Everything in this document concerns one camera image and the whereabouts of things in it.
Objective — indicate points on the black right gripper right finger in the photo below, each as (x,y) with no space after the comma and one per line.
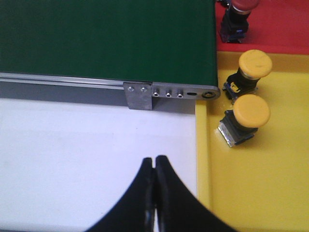
(178,209)

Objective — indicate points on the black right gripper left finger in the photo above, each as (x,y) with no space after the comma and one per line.
(135,210)

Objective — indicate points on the yellow mushroom push button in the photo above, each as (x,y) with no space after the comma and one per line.
(249,113)
(253,65)

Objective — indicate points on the red mushroom push button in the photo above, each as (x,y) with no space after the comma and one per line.
(234,24)

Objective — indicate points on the yellow plastic tray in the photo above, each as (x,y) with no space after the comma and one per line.
(261,185)

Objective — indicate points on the green conveyor belt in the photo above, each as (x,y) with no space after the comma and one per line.
(171,41)

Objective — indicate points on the red plastic tray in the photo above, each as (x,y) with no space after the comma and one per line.
(275,26)

